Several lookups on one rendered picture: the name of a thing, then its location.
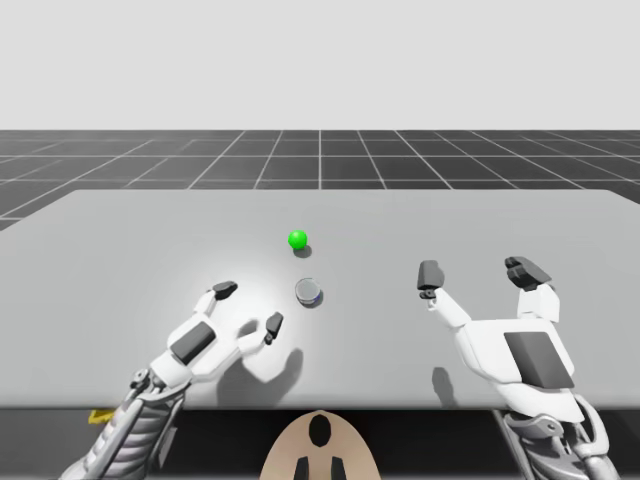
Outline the tan robot part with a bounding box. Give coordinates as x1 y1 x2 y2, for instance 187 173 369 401
259 409 382 480

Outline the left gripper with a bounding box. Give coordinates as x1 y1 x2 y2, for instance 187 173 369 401
148 281 285 388

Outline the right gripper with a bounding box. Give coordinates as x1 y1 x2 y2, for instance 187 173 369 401
416 256 576 420

